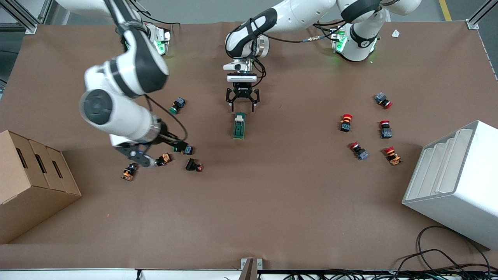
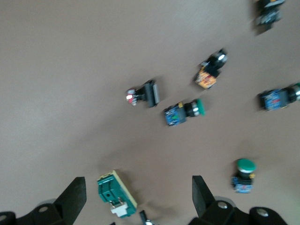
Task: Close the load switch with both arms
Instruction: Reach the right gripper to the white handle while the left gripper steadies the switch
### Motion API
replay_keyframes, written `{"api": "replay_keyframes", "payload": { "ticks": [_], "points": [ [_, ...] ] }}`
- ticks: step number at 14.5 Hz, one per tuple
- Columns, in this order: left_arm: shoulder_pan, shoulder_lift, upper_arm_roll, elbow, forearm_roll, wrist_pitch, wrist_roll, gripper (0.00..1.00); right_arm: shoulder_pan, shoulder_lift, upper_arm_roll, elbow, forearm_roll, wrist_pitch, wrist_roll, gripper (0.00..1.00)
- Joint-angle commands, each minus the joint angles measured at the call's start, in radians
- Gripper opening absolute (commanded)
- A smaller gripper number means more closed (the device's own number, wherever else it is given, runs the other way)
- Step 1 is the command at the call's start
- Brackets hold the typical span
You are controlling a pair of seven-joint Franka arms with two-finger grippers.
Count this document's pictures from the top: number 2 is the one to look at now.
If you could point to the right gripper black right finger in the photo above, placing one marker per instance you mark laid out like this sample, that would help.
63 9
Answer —
204 201

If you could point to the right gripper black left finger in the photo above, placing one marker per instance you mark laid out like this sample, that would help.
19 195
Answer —
68 201

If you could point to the green mushroom push button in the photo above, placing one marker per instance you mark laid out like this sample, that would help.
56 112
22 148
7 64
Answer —
245 165
175 114
272 100

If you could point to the brown table cover mat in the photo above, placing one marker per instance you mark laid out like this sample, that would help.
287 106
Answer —
70 93

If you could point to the black square button red terminals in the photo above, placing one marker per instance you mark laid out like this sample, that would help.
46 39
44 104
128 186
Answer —
151 93

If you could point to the black selector switch orange block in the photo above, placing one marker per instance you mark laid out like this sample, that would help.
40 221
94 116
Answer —
206 78
267 16

